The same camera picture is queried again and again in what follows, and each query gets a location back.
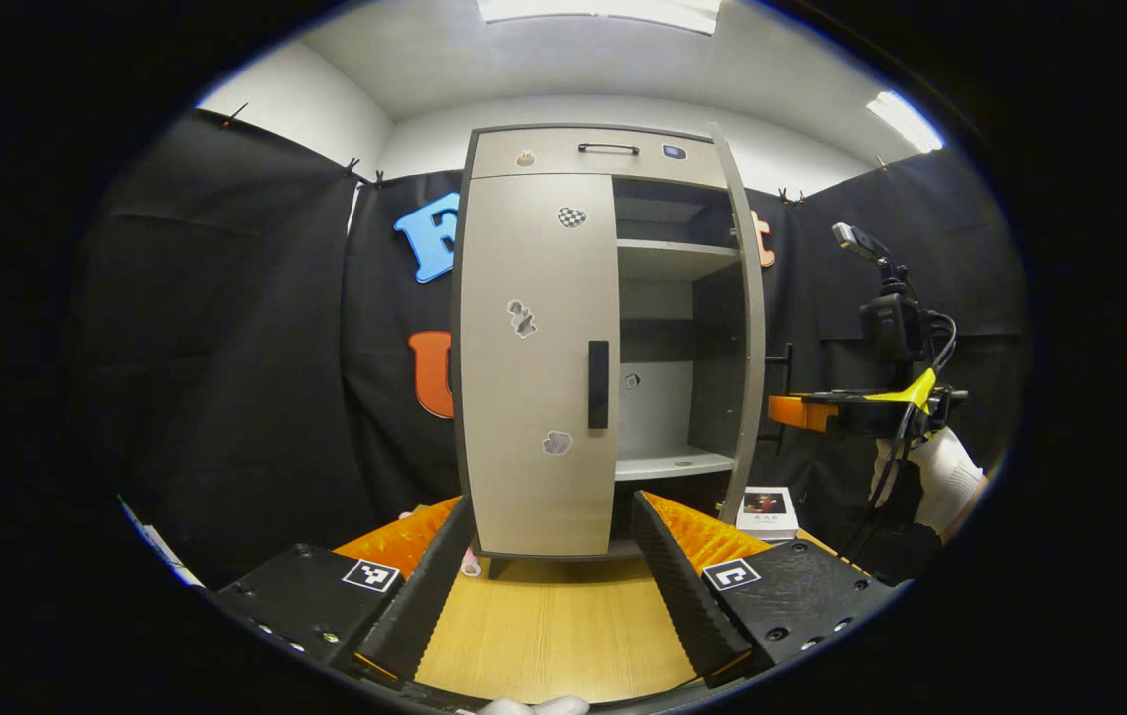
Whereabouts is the black cable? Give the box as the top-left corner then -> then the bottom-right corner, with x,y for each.
841,313 -> 958,562

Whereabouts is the black door handle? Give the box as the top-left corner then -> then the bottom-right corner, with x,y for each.
767,343 -> 794,458
587,341 -> 611,430

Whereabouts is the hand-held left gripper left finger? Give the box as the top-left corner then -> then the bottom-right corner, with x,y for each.
211,494 -> 478,693

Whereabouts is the black backdrop cloth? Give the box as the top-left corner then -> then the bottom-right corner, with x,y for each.
67,104 -> 1031,592

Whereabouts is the grey cabinet drawer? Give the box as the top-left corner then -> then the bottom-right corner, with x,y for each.
469,129 -> 728,190

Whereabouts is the narrow ceiling light panel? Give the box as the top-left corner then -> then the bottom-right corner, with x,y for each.
866,89 -> 945,155

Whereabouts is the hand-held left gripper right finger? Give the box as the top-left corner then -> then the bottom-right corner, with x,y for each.
630,491 -> 907,690

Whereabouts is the small white book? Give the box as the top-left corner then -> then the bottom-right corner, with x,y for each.
735,486 -> 800,541

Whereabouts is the wide ceiling light panel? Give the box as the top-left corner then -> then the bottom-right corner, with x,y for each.
477,0 -> 723,36

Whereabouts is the grey cabinet shelf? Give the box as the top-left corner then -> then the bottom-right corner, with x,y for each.
616,238 -> 743,282
613,447 -> 738,483

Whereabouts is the grey double-door shoe cabinet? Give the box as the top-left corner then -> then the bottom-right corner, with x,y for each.
451,123 -> 768,579

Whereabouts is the grey cabinet door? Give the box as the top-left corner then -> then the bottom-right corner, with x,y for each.
707,124 -> 768,525
459,174 -> 621,559

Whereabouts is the pink and green plush toy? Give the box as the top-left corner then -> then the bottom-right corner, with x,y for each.
396,508 -> 483,578

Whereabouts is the white flat panel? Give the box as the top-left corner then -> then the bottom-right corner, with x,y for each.
118,497 -> 205,589

